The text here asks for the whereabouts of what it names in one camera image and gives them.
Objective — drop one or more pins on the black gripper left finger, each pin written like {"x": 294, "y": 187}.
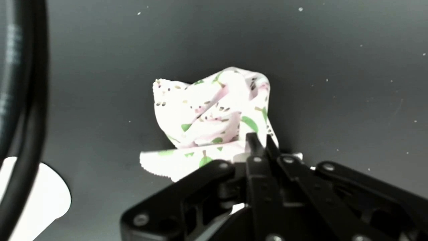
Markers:
{"x": 258, "y": 191}

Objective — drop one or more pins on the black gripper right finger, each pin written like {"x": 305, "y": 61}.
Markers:
{"x": 338, "y": 195}

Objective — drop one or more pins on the white floral cloth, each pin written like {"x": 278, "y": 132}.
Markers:
{"x": 208, "y": 111}

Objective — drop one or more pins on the white paper cup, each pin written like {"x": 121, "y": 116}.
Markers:
{"x": 46, "y": 200}

